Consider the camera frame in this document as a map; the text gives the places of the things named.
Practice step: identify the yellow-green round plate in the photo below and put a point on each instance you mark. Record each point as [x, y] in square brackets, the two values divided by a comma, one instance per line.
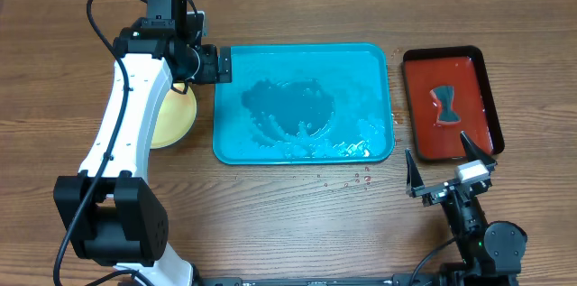
[177, 115]

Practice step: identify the black tray with red water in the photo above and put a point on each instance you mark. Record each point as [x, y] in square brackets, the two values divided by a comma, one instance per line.
[462, 67]

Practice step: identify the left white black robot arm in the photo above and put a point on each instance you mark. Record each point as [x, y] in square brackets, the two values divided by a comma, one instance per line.
[110, 214]

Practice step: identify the dark sponge with pink edge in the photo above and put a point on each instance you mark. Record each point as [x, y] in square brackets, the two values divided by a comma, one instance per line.
[443, 98]

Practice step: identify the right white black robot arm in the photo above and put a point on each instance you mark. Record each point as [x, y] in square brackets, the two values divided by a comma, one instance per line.
[491, 253]

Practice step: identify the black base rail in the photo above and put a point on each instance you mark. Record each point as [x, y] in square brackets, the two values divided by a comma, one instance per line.
[400, 279]

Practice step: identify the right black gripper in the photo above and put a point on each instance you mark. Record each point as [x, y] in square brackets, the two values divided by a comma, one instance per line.
[432, 192]

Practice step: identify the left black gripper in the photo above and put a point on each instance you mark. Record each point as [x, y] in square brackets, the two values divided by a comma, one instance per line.
[210, 73]

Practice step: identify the teal plastic serving tray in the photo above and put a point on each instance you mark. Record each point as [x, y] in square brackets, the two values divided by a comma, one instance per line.
[304, 104]

